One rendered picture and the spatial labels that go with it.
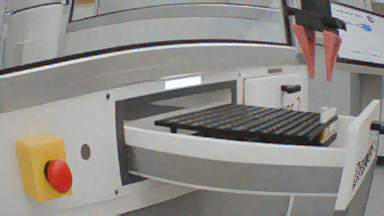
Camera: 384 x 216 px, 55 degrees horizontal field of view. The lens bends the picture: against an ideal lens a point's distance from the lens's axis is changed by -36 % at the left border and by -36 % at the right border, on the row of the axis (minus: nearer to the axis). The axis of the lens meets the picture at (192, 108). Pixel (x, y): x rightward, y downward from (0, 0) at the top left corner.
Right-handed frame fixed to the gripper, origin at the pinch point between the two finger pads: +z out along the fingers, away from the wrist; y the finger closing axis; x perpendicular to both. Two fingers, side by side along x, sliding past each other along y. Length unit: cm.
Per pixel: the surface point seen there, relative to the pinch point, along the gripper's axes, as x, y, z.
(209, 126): -8.2, -13.0, 8.0
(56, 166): -33.6, -15.0, 10.7
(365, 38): 91, -6, -15
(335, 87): 165, -43, 11
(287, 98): 34.5, -20.6, 7.8
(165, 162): -12.4, -15.8, 12.3
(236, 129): -8.3, -9.3, 7.8
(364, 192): 101, 1, 47
